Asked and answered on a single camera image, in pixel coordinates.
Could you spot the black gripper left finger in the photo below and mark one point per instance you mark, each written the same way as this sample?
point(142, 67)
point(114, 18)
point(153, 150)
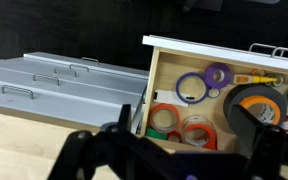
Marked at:
point(125, 118)

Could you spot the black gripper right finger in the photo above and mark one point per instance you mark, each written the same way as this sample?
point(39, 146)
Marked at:
point(245, 126)

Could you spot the wooden drawer with white front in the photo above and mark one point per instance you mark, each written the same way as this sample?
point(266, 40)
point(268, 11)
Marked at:
point(166, 78)

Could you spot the big dark grey tape roll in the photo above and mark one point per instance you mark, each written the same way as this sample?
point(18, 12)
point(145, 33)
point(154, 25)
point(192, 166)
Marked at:
point(237, 96)

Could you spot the green tape roll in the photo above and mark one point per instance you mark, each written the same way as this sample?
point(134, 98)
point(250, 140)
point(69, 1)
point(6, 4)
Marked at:
point(155, 133)

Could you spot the clear and orange tape roll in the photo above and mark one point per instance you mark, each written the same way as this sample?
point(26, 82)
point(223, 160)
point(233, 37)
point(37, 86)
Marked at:
point(210, 133)

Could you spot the red and white tape roll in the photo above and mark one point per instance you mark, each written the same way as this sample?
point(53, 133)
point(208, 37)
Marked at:
point(285, 123)

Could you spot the white label strip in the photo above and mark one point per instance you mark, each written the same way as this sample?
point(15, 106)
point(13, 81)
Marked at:
point(167, 96)

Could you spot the yellow and orange marker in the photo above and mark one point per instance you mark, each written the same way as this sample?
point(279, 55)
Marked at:
point(260, 79)

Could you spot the small red tape roll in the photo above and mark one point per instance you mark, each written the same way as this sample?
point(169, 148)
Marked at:
point(174, 136)

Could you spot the small purple tape roll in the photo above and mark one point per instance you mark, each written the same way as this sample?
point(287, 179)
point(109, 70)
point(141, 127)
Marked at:
point(208, 76)

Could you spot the grey flat floor bar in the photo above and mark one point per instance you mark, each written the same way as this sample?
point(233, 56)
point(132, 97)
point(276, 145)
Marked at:
point(204, 5)

